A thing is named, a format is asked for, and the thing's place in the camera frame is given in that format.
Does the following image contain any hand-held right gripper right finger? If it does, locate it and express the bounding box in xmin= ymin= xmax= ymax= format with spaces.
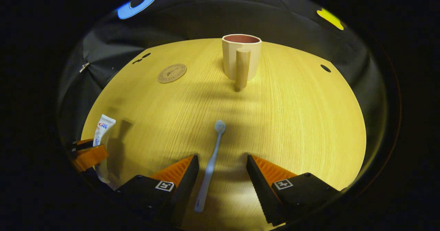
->
xmin=246 ymin=154 xmax=341 ymax=227

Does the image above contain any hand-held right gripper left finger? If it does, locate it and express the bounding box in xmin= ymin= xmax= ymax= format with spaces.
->
xmin=115 ymin=155 xmax=200 ymax=229

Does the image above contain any light blue toothbrush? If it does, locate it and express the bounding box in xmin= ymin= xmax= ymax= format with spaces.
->
xmin=194 ymin=120 xmax=226 ymax=213

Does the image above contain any white toothpaste tube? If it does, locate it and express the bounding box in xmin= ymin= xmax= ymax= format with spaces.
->
xmin=93 ymin=114 xmax=117 ymax=184

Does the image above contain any round brown coaster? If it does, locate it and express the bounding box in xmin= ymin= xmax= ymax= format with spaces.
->
xmin=157 ymin=64 xmax=187 ymax=84

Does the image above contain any beige cup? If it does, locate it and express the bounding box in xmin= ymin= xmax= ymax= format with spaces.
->
xmin=222 ymin=34 xmax=262 ymax=90

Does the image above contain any black backdrop cloth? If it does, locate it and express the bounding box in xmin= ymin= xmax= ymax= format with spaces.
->
xmin=57 ymin=0 xmax=389 ymax=149

